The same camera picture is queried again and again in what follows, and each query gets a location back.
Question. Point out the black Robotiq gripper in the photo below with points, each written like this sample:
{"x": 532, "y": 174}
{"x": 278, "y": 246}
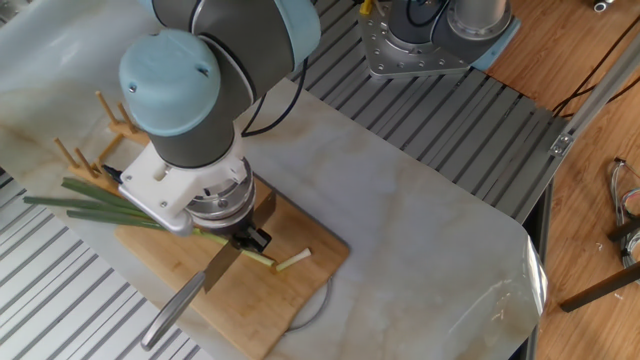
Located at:
{"x": 236, "y": 228}

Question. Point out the steel kitchen knife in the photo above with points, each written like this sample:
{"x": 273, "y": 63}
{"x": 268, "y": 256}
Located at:
{"x": 222, "y": 268}

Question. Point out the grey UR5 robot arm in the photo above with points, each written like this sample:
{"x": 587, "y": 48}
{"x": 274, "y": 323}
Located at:
{"x": 230, "y": 40}

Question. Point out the short white garlic piece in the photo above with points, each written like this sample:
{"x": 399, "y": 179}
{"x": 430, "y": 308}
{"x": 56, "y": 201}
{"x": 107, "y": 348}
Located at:
{"x": 293, "y": 261}

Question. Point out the green garlic stalk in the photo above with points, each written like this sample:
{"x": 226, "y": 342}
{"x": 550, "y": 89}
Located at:
{"x": 90, "y": 205}

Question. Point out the bamboo cutting board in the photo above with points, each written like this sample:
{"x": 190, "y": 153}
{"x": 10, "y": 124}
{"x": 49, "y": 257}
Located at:
{"x": 300, "y": 290}

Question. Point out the white marble pattern mat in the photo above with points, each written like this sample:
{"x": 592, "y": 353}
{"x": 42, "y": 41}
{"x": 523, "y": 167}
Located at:
{"x": 420, "y": 240}

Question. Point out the wooden slotted rack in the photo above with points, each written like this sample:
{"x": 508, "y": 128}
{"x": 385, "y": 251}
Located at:
{"x": 105, "y": 108}

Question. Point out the black bar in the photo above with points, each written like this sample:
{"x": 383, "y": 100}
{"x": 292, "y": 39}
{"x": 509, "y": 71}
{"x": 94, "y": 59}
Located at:
{"x": 600, "y": 290}

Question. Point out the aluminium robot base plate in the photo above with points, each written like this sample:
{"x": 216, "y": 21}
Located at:
{"x": 420, "y": 60}

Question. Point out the aluminium frame post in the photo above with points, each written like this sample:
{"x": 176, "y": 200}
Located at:
{"x": 600, "y": 100}

